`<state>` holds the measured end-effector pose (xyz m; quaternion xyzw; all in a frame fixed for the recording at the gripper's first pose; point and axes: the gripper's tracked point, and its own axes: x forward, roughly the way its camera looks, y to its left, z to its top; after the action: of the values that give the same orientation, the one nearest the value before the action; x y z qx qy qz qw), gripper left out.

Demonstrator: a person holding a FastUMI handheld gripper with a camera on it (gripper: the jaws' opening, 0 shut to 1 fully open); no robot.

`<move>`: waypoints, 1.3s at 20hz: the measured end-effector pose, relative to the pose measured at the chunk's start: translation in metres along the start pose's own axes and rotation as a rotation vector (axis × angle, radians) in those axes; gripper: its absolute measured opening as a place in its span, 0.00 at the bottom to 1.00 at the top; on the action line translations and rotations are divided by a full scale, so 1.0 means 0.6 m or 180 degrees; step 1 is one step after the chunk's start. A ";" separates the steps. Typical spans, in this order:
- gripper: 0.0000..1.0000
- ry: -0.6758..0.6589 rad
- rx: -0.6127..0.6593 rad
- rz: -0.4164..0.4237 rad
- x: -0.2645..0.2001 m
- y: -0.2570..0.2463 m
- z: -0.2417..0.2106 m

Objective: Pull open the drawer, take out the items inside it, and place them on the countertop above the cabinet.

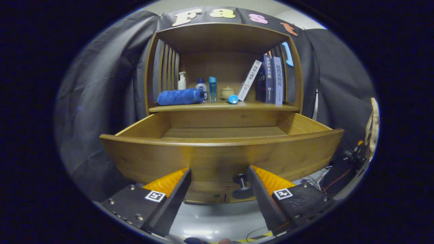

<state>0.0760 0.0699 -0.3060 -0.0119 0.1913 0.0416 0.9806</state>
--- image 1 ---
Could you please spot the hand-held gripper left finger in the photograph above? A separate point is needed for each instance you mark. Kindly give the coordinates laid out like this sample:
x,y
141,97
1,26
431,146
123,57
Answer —
x,y
173,208

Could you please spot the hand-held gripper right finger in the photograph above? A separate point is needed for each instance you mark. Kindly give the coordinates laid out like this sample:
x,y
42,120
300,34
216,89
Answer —
x,y
264,203

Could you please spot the wooden drawer with black knob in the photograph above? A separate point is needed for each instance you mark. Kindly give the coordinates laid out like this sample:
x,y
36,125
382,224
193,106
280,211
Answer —
x,y
217,159

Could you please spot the blue cosmetic tube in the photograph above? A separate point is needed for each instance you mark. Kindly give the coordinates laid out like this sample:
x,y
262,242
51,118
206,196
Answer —
x,y
232,99

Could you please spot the wooden countertop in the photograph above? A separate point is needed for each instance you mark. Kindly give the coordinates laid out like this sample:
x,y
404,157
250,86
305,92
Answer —
x,y
217,106

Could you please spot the wooden cabinet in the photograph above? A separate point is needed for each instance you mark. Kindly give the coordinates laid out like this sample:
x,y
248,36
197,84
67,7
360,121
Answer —
x,y
220,37

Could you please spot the dark floor equipment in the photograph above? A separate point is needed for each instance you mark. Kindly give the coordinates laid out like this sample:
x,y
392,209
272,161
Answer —
x,y
354,152

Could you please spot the blue folded towel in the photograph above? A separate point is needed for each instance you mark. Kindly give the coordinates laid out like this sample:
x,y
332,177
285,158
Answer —
x,y
178,97

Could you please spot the beige lidded tea cup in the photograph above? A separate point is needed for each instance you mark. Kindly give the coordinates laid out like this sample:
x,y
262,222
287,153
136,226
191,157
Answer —
x,y
227,92

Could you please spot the lavender book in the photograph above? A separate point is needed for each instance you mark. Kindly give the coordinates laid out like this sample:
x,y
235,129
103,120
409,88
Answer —
x,y
278,81

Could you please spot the dark blue book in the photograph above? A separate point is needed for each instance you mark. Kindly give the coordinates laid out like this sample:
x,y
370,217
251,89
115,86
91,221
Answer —
x,y
268,79

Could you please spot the white lotion bottle blue cap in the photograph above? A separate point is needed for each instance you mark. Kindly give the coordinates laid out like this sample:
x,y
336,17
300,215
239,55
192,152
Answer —
x,y
201,87

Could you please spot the white book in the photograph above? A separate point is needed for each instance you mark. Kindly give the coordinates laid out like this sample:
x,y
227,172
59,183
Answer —
x,y
250,79

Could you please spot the clear blue bottle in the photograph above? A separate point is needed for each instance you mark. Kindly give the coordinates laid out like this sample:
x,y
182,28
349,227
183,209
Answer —
x,y
212,89

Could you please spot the white pump bottle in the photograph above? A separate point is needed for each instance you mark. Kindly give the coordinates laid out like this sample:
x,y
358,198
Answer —
x,y
182,83

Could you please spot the beige bag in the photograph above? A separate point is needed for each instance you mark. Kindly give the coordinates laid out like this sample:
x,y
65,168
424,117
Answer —
x,y
373,128

